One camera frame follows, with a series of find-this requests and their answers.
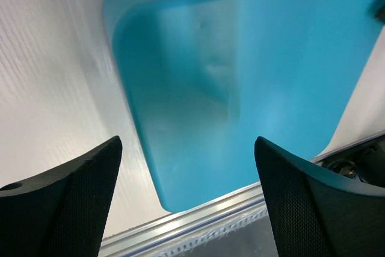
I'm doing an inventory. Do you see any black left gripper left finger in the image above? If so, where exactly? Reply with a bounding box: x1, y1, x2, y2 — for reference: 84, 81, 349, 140
1, 136, 123, 256

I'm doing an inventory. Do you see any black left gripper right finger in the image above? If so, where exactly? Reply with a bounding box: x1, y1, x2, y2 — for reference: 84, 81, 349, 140
254, 137, 384, 256

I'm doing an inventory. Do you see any teal box lid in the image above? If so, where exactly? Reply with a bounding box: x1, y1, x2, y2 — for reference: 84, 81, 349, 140
102, 0, 384, 212

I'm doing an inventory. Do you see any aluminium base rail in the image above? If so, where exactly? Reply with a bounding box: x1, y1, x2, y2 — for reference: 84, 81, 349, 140
99, 182, 267, 256

